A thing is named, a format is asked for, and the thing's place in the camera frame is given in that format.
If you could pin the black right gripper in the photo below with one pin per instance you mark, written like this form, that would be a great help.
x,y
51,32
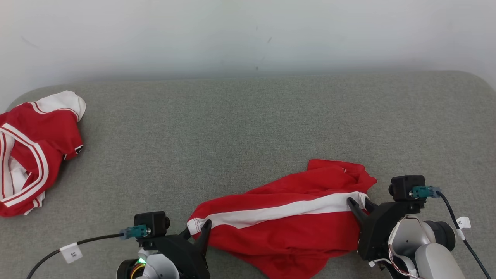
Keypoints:
x,y
378,236

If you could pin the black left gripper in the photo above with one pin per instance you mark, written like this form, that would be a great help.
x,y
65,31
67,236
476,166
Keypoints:
x,y
182,257

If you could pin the red shorts white stripe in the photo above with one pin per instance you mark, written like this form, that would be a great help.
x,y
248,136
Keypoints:
x,y
290,240

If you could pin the red shirt white sleeves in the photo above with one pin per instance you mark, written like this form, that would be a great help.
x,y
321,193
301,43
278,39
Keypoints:
x,y
42,131

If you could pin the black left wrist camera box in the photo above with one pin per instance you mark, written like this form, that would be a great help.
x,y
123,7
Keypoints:
x,y
152,224

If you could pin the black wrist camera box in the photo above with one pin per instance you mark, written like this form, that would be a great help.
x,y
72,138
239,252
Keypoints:
x,y
152,224
405,186

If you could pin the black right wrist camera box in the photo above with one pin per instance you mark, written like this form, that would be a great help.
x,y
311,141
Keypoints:
x,y
405,186

